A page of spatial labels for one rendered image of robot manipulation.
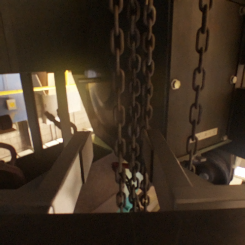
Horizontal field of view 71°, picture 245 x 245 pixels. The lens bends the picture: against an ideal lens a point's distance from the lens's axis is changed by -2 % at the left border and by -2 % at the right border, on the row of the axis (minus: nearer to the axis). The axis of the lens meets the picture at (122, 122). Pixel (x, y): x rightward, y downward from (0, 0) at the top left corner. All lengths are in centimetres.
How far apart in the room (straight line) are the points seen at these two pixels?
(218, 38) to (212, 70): 6
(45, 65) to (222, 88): 55
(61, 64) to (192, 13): 50
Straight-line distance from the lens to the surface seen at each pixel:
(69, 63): 73
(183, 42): 34
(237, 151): 68
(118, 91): 23
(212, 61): 40
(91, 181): 93
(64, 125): 74
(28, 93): 103
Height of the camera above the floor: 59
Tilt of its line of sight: 18 degrees up
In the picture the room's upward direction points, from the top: 179 degrees clockwise
